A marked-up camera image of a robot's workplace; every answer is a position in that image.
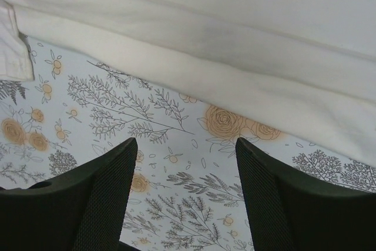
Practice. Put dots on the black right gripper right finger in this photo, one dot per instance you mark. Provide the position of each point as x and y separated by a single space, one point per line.
290 210

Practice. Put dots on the floral patterned table mat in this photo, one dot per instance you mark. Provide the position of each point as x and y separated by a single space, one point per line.
186 192

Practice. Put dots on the cream white t shirt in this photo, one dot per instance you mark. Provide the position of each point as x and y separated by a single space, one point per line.
305 67

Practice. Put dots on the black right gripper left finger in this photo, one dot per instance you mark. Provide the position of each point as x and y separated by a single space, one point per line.
82 209

